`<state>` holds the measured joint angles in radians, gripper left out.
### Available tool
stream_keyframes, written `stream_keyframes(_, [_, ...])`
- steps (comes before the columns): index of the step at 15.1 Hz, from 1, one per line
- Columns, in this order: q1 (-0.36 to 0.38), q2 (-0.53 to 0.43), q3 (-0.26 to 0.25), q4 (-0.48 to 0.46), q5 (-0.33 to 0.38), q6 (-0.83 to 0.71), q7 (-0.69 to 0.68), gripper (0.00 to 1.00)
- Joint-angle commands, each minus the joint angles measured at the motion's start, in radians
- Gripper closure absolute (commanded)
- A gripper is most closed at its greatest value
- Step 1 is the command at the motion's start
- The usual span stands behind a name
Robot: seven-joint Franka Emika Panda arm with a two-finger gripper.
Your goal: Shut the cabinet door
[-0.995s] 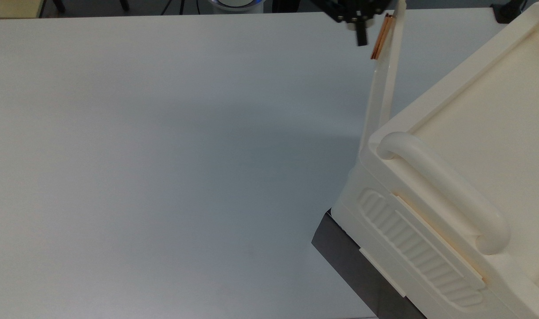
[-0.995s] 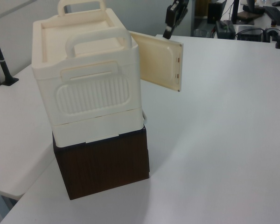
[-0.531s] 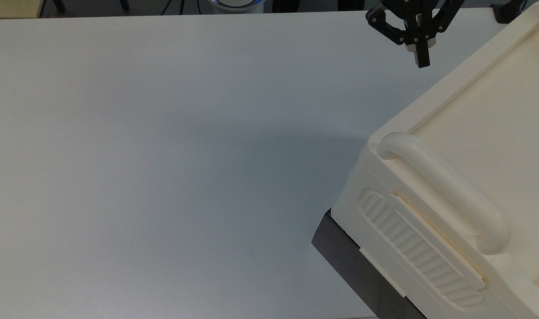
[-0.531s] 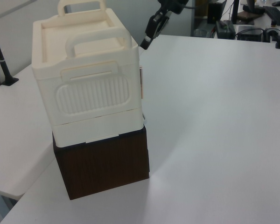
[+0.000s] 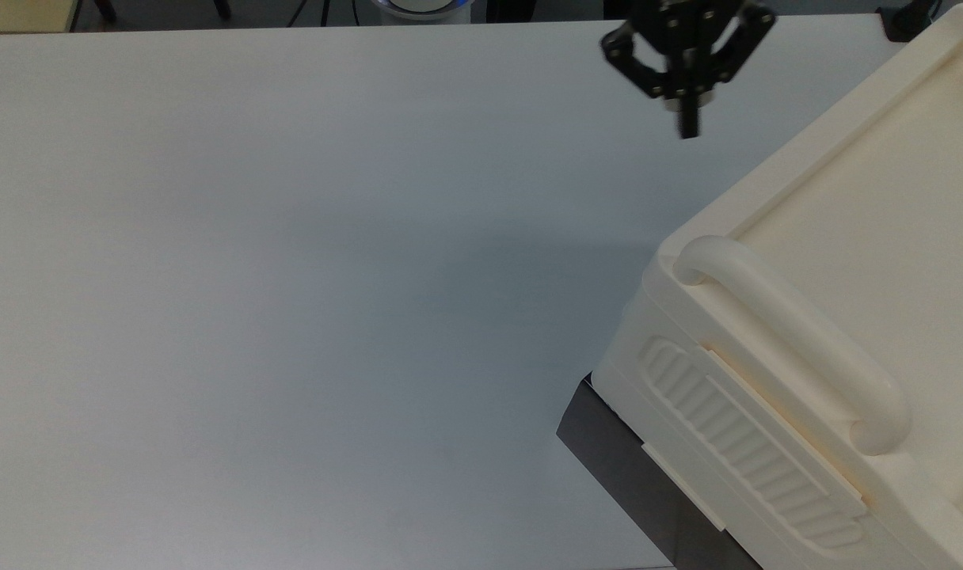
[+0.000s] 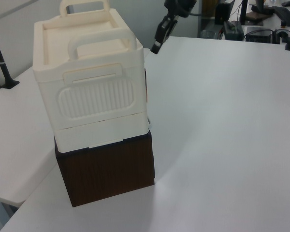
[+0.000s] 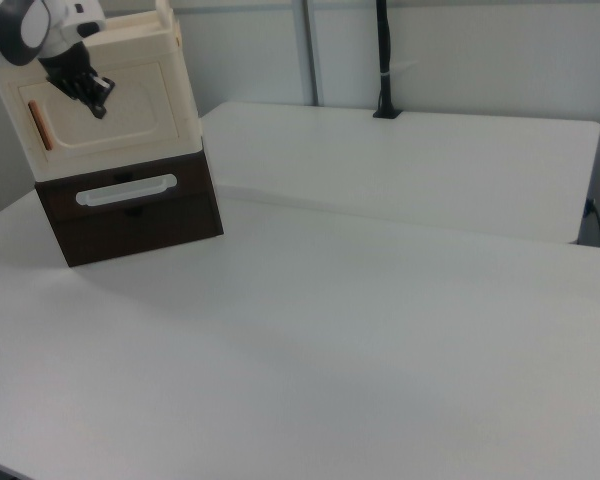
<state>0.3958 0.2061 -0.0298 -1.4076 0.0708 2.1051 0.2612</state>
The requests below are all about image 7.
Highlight cream plastic cabinet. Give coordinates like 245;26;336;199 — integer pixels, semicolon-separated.
0;0;205;183

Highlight white drawer handle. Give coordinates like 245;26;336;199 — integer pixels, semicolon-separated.
74;173;180;208

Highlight black cable at wall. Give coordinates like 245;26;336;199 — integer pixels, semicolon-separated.
583;198;600;248

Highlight black pole with clamp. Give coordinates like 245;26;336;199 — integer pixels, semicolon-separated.
372;0;403;121

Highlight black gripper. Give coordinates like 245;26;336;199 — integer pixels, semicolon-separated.
37;42;117;121

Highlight copper door handle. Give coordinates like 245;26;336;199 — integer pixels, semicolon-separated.
27;100;54;152

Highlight cream cabinet door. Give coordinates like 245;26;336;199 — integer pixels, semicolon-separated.
16;58;185;152

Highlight grey metal wall post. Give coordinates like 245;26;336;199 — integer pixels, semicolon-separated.
298;0;327;108

